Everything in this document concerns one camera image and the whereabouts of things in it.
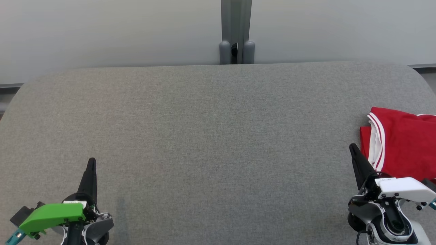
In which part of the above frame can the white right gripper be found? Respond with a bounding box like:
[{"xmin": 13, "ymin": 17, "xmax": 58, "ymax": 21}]
[{"xmin": 349, "ymin": 143, "xmax": 436, "ymax": 205}]

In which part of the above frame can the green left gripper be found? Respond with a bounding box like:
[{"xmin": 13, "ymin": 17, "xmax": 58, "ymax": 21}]
[{"xmin": 19, "ymin": 157, "xmax": 98, "ymax": 239}]

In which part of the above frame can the red basketball jersey white trim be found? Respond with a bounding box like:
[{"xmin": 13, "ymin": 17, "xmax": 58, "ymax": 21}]
[{"xmin": 359, "ymin": 107, "xmax": 436, "ymax": 182}]

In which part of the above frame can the black left cable teal connector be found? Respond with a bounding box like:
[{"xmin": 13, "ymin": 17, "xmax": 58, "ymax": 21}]
[{"xmin": 5, "ymin": 228, "xmax": 27, "ymax": 245}]

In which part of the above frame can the grey partition post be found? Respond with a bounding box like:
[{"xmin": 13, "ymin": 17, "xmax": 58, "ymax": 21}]
[{"xmin": 219, "ymin": 0, "xmax": 256, "ymax": 65}]

